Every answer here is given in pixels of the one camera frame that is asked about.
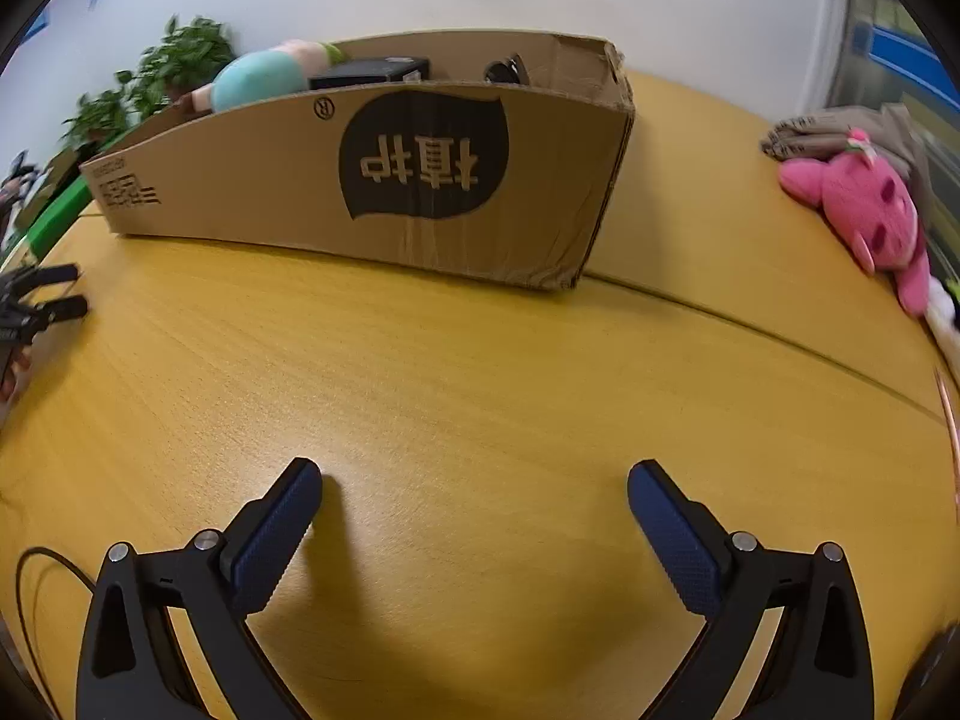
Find green potted plant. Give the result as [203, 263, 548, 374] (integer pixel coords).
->
[60, 15, 237, 151]

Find person's left hand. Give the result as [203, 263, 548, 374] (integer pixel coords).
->
[0, 349, 31, 402]

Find black product box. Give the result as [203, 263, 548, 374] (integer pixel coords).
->
[309, 56, 432, 91]

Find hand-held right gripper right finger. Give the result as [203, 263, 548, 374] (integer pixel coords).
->
[627, 459, 877, 720]

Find brown cardboard box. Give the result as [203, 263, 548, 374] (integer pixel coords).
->
[79, 30, 637, 292]

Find grey cloth bag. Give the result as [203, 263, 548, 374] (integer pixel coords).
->
[761, 105, 935, 241]

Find white plush toy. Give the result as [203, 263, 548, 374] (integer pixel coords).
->
[924, 277, 960, 377]

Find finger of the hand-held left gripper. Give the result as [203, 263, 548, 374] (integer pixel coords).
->
[9, 296, 89, 337]
[6, 263, 80, 296]

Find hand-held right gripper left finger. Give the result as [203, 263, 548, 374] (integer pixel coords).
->
[75, 456, 325, 720]

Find window with blue frame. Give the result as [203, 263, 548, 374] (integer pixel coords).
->
[825, 0, 960, 256]

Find teal and pink plush toy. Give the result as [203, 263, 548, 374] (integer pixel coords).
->
[180, 40, 350, 115]

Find black glossy object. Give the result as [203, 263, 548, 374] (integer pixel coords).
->
[484, 52, 530, 86]

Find copper rod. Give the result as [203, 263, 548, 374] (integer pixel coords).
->
[934, 366, 960, 505]

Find black cable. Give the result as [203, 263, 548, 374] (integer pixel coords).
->
[13, 547, 100, 720]

